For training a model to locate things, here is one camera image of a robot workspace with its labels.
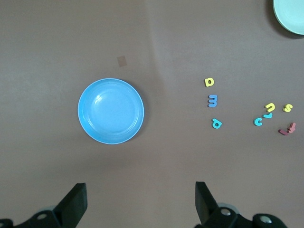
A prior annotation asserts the blue foam letter m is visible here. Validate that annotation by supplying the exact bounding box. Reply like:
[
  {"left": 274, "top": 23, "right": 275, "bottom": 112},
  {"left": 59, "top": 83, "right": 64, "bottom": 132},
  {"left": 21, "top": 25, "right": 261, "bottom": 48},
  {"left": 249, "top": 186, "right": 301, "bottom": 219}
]
[{"left": 207, "top": 95, "right": 219, "bottom": 108}]

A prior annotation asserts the pale green round plate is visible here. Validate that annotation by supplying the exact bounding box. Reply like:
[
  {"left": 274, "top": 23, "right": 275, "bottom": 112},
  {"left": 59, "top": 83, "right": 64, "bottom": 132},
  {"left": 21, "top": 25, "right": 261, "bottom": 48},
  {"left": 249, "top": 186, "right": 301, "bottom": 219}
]
[{"left": 272, "top": 0, "right": 304, "bottom": 36}]

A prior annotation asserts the blue round plate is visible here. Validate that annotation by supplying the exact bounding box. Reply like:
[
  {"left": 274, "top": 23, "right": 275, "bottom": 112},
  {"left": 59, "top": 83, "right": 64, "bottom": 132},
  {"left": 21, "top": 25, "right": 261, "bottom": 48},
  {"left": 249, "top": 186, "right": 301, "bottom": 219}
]
[{"left": 77, "top": 78, "right": 145, "bottom": 145}]

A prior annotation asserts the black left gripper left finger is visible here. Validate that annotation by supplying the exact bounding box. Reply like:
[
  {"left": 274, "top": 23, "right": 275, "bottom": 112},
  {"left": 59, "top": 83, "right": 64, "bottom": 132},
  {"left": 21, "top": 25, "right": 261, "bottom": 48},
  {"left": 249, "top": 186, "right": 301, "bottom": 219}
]
[{"left": 14, "top": 182, "right": 88, "bottom": 228}]

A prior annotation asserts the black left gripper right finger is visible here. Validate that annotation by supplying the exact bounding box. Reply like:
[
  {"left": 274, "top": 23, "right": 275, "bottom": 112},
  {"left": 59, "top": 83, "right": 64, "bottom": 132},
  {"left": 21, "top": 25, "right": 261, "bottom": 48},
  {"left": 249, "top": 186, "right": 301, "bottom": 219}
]
[{"left": 194, "top": 181, "right": 254, "bottom": 228}]

